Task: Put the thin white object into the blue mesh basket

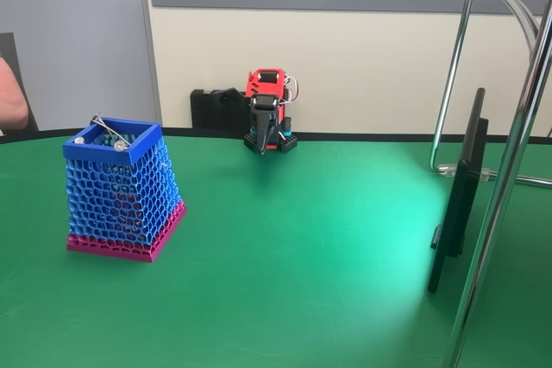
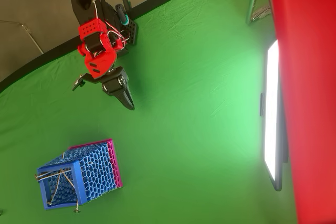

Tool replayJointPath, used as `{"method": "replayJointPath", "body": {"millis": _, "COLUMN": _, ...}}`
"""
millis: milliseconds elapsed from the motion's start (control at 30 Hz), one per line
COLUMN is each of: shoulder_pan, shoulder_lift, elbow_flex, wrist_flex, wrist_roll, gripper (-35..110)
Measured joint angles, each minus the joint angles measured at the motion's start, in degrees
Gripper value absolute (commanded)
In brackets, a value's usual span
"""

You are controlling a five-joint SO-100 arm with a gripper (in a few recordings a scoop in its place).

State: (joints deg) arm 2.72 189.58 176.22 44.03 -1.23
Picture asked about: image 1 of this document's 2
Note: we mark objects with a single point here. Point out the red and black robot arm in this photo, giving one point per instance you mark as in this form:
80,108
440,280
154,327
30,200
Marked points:
254,83

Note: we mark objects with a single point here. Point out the black flat monitor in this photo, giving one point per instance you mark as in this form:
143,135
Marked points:
459,204

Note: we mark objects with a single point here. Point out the chrome tube frame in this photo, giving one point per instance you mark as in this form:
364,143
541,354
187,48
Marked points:
497,213

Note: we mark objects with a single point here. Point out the blue and pink mesh basket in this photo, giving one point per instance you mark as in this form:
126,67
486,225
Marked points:
116,195

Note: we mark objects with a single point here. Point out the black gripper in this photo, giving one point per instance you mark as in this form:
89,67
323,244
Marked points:
261,121

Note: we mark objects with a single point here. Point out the clear plastic clamp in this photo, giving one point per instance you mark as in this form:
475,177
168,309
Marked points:
446,170

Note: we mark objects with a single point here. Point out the black plastic tool case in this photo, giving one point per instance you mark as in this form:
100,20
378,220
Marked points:
202,109

